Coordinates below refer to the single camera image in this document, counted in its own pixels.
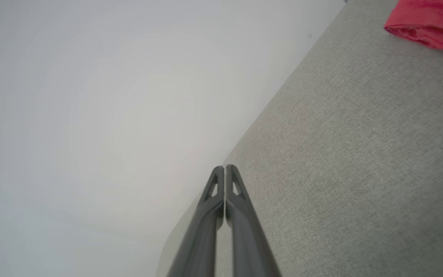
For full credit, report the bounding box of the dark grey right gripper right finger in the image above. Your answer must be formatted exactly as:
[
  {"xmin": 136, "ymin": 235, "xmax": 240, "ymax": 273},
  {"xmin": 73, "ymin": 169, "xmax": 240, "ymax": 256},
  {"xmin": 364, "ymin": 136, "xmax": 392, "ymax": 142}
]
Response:
[{"xmin": 225, "ymin": 164, "xmax": 282, "ymax": 277}]

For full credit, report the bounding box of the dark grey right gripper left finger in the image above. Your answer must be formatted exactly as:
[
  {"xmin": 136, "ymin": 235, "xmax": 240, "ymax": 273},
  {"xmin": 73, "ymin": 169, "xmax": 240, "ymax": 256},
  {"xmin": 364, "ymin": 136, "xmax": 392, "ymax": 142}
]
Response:
[{"xmin": 167, "ymin": 165, "xmax": 225, "ymax": 277}]

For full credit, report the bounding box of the red garment with white stripes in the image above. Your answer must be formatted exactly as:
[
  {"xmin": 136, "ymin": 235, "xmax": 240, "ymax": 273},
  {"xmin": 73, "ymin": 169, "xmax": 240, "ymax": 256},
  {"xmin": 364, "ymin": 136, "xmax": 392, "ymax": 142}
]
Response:
[{"xmin": 384, "ymin": 0, "xmax": 443, "ymax": 59}]

